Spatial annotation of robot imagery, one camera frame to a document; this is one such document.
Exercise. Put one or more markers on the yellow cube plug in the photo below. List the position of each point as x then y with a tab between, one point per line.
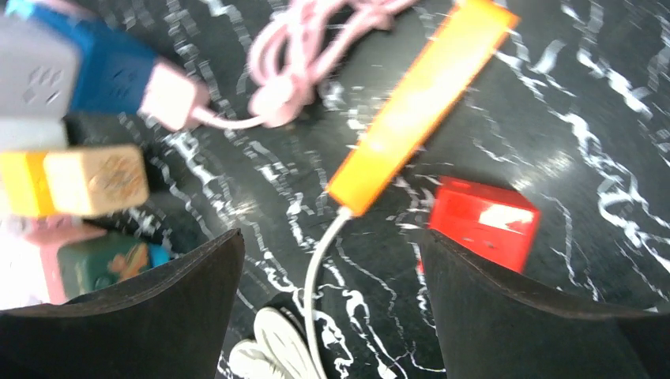
25	183

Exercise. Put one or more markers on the beige cube plug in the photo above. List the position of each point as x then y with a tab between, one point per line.
95	181

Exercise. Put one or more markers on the green cube plug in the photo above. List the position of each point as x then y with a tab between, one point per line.
96	263

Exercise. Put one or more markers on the white cartoon cube plug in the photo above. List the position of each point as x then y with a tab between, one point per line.
38	75

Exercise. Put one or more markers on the red cube socket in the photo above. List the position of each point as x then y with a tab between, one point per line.
495	223

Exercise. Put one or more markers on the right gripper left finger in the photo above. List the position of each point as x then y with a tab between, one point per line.
168	322

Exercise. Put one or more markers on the orange power bank socket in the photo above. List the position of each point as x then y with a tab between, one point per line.
459	49

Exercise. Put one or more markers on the pink cube plug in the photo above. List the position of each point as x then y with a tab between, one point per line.
30	274

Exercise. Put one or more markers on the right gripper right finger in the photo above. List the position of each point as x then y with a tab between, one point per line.
492	322

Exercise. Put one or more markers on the light blue cube socket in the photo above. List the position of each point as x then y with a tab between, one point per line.
157	255

